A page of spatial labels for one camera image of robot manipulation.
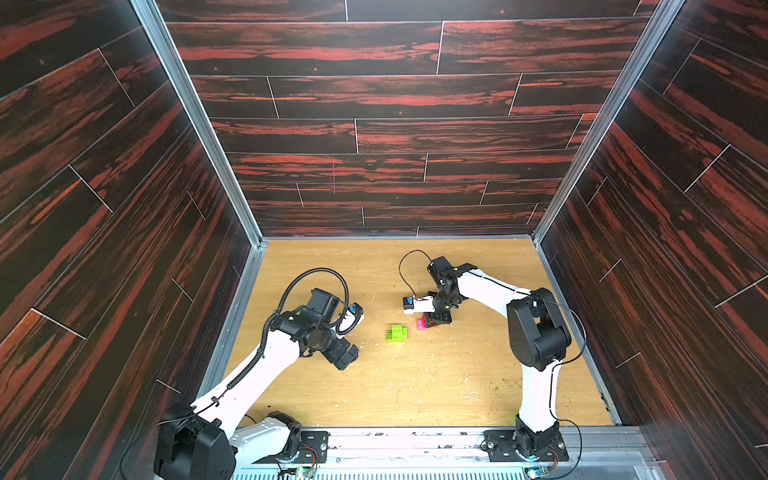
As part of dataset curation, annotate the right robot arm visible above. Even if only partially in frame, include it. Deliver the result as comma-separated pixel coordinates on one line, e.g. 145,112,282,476
424,257,572,459

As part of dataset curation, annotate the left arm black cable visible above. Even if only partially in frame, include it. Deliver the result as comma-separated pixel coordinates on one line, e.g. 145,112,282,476
221,267,351,397

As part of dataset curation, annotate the aluminium front rail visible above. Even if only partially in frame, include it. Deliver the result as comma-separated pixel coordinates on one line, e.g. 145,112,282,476
152,427,661,480

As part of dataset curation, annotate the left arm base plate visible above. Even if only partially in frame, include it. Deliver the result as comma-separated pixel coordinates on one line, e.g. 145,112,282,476
257,430,330,466

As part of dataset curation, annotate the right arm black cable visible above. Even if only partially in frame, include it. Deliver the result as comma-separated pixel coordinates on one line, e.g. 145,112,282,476
398,249,434,299

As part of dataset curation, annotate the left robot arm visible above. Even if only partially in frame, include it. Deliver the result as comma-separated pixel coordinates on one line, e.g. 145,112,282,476
153,289,363,479

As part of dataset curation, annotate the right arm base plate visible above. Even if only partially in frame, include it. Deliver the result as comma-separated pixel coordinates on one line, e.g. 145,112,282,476
480,424,569,463

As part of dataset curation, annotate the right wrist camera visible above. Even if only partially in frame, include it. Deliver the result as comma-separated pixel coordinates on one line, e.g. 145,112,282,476
403,295,435,315

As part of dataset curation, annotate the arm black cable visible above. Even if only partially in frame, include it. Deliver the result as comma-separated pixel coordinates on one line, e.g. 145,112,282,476
398,249,434,299
221,267,351,397

